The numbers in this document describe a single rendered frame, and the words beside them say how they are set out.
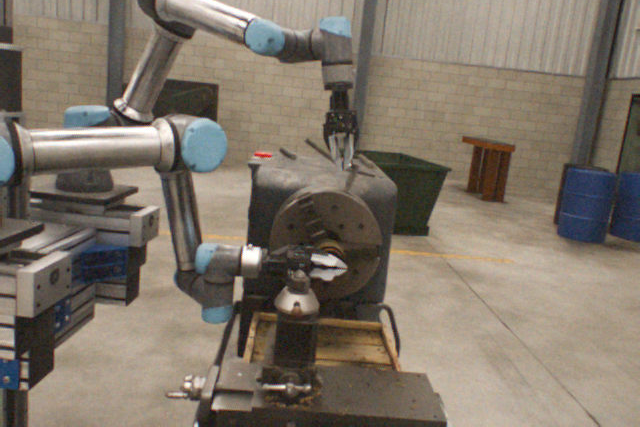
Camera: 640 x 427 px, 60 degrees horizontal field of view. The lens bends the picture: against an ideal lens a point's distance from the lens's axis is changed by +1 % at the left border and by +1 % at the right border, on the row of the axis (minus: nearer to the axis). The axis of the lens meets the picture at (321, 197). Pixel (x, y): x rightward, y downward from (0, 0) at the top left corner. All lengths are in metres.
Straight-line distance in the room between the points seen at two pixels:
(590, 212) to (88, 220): 6.72
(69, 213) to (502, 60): 11.17
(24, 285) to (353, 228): 0.81
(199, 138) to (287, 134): 10.26
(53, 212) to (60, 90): 10.58
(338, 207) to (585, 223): 6.36
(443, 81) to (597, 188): 5.11
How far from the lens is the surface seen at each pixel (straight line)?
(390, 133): 11.62
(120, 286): 1.66
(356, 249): 1.47
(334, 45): 1.32
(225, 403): 1.01
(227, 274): 1.34
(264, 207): 1.66
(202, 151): 1.19
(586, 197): 7.66
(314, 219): 1.47
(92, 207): 1.63
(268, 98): 11.39
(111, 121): 1.67
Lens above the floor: 1.49
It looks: 11 degrees down
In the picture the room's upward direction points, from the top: 6 degrees clockwise
